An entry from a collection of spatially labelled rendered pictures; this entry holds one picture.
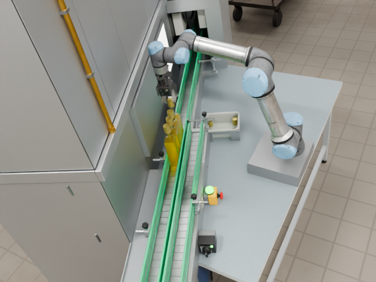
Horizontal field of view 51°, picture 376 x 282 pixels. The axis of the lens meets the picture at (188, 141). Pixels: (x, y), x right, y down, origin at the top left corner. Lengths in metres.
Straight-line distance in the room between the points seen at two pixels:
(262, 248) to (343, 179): 1.42
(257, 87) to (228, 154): 0.71
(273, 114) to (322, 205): 1.32
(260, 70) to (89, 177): 0.84
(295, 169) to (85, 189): 1.09
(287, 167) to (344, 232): 0.93
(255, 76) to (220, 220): 0.76
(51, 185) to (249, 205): 1.00
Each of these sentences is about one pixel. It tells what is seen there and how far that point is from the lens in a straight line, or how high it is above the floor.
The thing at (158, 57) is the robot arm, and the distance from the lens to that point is 1.88.
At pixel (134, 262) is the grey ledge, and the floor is 0.88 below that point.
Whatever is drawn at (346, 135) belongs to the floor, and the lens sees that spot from 3.58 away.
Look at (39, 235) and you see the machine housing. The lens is 2.05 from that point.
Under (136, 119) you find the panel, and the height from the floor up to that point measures 1.24.
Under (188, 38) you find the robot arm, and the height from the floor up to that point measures 1.51.
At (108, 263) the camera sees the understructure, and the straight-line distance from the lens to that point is 2.12.
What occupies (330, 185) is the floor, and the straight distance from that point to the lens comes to 3.17.
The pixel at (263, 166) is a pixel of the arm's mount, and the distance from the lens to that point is 2.16.
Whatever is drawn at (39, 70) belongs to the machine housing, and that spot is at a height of 1.85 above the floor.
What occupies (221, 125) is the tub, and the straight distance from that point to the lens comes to 2.52.
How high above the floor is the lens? 2.42
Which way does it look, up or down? 42 degrees down
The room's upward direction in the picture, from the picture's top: 13 degrees counter-clockwise
